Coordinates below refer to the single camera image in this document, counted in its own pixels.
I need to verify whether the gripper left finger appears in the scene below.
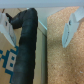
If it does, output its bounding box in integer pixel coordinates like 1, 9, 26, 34
0, 12, 17, 48

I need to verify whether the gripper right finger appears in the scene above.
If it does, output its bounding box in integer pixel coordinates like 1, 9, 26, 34
62, 7, 84, 49

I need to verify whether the black drawer handle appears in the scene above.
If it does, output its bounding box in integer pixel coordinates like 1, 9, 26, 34
7, 7, 39, 84

